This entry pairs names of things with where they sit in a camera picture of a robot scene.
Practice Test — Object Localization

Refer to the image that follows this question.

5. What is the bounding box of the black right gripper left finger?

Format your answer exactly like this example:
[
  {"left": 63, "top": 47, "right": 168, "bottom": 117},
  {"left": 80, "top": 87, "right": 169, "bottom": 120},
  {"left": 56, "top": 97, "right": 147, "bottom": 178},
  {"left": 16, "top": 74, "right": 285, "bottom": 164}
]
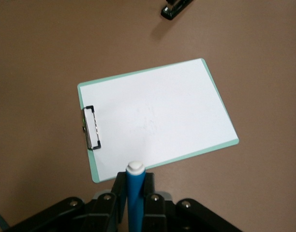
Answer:
[{"left": 89, "top": 171, "right": 128, "bottom": 232}]

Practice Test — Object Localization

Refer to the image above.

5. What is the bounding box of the black stapler red end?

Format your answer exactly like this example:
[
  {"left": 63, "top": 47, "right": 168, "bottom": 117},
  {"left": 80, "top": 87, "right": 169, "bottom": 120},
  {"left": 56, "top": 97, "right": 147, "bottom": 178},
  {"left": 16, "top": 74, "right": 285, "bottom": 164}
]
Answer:
[{"left": 160, "top": 0, "right": 195, "bottom": 20}]

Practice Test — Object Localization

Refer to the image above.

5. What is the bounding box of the mint green clipboard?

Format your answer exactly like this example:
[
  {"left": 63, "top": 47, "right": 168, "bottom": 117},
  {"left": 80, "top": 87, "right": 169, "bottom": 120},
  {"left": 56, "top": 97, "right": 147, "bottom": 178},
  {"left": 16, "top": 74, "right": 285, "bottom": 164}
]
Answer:
[{"left": 77, "top": 58, "right": 240, "bottom": 183}]

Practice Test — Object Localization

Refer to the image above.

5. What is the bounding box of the blue marker white cap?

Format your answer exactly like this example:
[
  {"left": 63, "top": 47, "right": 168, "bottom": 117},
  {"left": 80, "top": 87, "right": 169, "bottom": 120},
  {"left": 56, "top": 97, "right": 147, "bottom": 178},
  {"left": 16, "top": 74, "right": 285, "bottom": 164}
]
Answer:
[{"left": 125, "top": 160, "right": 147, "bottom": 232}]

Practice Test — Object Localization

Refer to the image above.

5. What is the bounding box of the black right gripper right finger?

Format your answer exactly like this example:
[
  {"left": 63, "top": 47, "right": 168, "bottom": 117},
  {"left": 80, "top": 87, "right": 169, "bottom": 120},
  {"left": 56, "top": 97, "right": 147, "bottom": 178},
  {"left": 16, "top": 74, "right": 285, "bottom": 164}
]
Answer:
[{"left": 140, "top": 172, "right": 168, "bottom": 232}]

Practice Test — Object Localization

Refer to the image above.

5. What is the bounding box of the white paper sheet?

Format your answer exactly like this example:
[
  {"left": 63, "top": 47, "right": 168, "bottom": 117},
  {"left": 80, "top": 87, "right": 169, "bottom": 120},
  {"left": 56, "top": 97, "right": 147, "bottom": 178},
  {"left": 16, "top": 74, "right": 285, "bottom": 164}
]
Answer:
[{"left": 79, "top": 58, "right": 239, "bottom": 181}]

